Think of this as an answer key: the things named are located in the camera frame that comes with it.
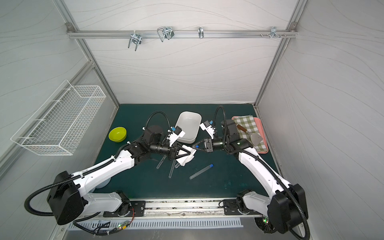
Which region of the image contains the aluminium top rail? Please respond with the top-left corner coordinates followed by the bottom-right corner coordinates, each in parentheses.
top-left (67, 29), bottom-right (298, 40)

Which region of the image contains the metal hook clamp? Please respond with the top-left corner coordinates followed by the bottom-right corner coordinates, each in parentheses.
top-left (198, 27), bottom-right (204, 39)
top-left (128, 32), bottom-right (142, 51)
top-left (157, 27), bottom-right (175, 42)
top-left (260, 27), bottom-right (286, 39)

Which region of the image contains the white wipe cloth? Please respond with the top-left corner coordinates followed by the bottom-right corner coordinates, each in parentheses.
top-left (176, 147), bottom-right (197, 166)

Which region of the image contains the green bowl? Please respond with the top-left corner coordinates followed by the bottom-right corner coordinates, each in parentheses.
top-left (108, 127), bottom-right (127, 143)

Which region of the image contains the clear plastic cup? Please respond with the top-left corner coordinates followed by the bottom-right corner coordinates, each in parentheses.
top-left (96, 178), bottom-right (111, 189)

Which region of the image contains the white vent strip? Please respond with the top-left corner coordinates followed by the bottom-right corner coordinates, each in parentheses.
top-left (79, 218), bottom-right (243, 231)

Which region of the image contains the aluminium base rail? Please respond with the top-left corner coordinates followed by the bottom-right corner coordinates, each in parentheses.
top-left (59, 196), bottom-right (307, 222)

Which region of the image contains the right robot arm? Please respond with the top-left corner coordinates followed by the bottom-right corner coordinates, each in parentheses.
top-left (193, 118), bottom-right (311, 240)

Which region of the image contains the white wire basket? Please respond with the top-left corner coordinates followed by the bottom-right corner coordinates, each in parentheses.
top-left (11, 80), bottom-right (106, 156)

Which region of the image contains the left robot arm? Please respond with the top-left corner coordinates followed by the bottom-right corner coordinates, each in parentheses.
top-left (24, 125), bottom-right (196, 225)

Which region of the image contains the green table mat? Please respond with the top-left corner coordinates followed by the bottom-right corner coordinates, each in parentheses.
top-left (99, 104), bottom-right (266, 199)

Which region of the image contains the green checkered cloth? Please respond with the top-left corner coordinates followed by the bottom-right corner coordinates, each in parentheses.
top-left (232, 116), bottom-right (269, 154)

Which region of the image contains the white rectangular tray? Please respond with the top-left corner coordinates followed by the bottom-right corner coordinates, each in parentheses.
top-left (176, 112), bottom-right (202, 144)

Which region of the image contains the metal spatula wooden handle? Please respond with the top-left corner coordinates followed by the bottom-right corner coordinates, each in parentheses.
top-left (237, 124), bottom-right (263, 146)

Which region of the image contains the pink tray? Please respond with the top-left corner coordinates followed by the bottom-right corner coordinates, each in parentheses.
top-left (232, 116), bottom-right (269, 154)

